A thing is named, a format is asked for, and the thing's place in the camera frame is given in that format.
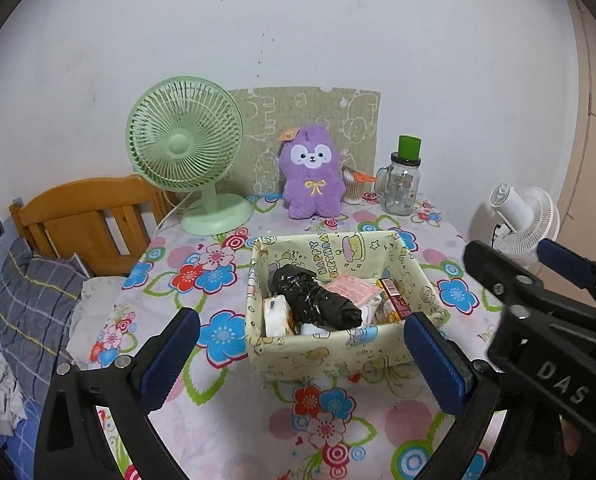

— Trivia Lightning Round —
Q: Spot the yellow cartoon tissue pack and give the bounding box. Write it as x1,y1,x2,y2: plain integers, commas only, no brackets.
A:
375,278,412,325

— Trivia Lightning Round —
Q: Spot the pink cloth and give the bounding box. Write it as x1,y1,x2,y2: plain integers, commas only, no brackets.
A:
324,274,381,309

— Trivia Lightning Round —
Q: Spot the black plastic bag bundle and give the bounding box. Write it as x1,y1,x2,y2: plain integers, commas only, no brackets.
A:
270,264,363,330

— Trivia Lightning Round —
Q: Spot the white tissue pack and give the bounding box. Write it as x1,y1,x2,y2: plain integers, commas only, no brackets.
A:
263,295,293,338

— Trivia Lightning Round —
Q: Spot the white towel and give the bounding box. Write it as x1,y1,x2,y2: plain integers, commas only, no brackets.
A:
300,323,330,338

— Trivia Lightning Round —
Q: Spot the beige door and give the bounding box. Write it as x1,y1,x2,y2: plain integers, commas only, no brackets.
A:
558,0,596,260

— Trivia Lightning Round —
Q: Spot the white standing fan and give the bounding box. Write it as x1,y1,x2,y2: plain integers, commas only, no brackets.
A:
488,183,560,268

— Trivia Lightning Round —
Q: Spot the crumpled white cloth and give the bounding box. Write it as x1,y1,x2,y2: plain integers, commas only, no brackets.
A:
0,353,27,437

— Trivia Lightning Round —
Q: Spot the cartoon paper storage box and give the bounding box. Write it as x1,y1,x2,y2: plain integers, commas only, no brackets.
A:
245,231,448,382

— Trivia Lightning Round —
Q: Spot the white bedding heap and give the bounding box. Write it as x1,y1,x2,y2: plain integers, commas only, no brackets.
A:
67,276,126,370

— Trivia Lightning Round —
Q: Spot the grey plaid pillow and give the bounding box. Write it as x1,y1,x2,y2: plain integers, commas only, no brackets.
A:
0,237,86,405

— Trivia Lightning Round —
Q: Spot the floral tablecloth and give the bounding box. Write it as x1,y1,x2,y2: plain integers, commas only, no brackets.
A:
89,194,502,479

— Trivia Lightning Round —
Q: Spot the glass jar green lid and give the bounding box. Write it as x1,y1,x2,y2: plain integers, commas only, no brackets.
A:
374,136,421,216

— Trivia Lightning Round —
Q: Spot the small cup with scissors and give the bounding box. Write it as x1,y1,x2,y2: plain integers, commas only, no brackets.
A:
341,166,376,205

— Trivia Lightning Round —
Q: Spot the green patterned cardboard sheet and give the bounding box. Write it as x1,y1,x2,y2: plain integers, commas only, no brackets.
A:
217,87,380,196

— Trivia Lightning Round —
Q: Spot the purple plush toy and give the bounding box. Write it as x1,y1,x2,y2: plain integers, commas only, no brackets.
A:
278,125,345,220

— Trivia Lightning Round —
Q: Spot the green desk fan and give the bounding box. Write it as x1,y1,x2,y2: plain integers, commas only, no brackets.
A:
126,76,252,236

